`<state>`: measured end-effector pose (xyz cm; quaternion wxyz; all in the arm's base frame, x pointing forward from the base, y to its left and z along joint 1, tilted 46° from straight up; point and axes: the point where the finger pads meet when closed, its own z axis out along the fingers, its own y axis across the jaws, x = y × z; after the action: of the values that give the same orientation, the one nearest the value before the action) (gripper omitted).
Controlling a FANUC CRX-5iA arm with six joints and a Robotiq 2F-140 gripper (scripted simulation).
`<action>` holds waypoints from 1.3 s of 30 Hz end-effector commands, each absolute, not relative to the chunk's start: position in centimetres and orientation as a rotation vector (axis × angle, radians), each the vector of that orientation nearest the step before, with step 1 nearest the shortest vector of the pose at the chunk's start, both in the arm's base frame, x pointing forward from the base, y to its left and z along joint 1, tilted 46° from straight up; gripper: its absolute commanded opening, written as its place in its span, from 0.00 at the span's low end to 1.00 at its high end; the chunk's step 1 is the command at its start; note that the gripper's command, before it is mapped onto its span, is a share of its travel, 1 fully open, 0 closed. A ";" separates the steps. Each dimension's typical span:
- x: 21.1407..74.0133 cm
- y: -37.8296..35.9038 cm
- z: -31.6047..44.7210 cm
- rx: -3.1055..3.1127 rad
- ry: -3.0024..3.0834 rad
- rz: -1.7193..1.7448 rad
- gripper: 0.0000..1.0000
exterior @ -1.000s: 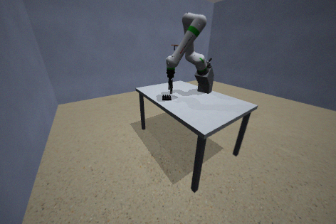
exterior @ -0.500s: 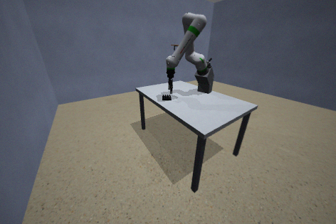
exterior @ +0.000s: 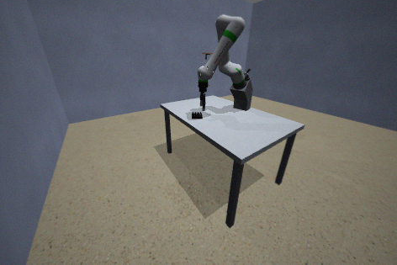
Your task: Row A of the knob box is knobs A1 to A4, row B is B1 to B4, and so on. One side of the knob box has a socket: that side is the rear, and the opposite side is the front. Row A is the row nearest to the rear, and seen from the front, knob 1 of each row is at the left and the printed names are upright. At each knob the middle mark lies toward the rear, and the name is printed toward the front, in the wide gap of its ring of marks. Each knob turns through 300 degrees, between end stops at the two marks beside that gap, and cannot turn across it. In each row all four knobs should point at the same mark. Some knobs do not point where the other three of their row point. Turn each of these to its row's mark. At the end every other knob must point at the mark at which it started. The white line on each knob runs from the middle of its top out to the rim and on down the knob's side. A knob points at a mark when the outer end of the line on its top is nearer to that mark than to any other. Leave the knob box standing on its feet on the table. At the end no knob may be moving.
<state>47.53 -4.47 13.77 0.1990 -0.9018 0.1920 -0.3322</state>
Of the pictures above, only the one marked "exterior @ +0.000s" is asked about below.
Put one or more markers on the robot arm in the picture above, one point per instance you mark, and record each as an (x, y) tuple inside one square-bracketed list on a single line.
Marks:
[(228, 30)]

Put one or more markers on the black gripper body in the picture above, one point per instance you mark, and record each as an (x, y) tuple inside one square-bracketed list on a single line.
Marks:
[(203, 90)]

